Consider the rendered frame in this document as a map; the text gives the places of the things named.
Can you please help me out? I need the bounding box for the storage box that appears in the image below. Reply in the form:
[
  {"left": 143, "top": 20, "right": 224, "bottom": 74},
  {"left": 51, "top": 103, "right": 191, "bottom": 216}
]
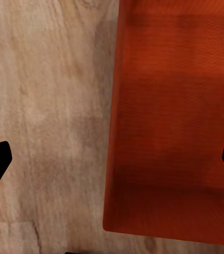
[{"left": 102, "top": 0, "right": 224, "bottom": 246}]

